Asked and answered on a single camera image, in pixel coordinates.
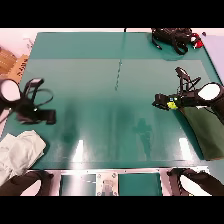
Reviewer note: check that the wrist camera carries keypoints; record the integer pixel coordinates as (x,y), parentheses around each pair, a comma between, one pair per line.
(34,82)
(184,78)

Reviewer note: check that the pale green shirt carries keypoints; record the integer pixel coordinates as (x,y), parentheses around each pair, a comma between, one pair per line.
(20,150)

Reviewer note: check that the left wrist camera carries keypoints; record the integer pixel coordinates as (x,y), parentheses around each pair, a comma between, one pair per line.
(34,82)

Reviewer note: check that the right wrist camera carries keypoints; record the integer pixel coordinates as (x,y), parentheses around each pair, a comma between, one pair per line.
(184,78)

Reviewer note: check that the silver frame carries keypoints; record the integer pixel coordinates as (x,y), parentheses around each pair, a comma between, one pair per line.
(106,183)

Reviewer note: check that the dark green garment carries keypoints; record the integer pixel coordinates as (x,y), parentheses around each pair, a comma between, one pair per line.
(206,133)

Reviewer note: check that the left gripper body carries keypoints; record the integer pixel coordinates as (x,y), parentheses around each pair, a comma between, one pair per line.
(36,115)

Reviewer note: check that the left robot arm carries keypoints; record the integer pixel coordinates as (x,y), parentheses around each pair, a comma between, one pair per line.
(9,90)

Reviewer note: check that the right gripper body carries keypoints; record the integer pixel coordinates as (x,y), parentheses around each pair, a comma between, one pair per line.
(164,100)

